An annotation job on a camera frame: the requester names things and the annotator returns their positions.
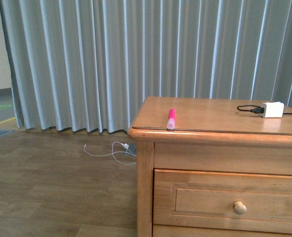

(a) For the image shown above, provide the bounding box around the white power adapter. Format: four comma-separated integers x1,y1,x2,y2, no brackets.
260,102,284,118

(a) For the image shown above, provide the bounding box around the black usb cable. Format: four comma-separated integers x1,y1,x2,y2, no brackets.
236,105,292,116

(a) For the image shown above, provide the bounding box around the wooden drawer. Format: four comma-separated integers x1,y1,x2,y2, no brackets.
153,169,292,234

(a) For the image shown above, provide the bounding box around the grey pleated curtain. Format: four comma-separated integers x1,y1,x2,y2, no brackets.
0,0,292,132

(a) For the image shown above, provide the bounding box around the white charging cable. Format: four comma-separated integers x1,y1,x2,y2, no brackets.
84,141,137,165

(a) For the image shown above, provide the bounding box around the grey floor socket box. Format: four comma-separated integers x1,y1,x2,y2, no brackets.
123,144,137,156

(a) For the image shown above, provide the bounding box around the round wooden drawer knob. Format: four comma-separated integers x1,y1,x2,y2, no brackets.
233,201,247,215

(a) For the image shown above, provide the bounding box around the wooden nightstand cabinet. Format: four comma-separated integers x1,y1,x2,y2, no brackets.
128,97,292,237

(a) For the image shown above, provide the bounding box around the pink marker with clear cap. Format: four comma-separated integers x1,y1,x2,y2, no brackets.
167,109,176,130

